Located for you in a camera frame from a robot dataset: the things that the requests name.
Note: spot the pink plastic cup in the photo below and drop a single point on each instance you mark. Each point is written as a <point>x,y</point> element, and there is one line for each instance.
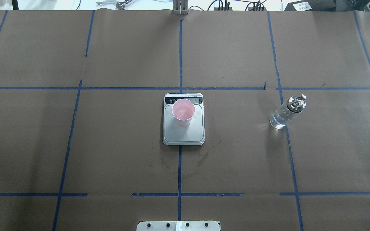
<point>183,111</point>

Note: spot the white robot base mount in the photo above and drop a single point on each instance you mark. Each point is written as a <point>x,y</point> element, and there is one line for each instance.
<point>193,225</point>

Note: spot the aluminium frame post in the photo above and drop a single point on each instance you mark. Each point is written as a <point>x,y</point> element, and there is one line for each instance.
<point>180,7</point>

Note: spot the silver digital kitchen scale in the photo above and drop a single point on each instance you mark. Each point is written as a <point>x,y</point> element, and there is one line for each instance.
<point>190,135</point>

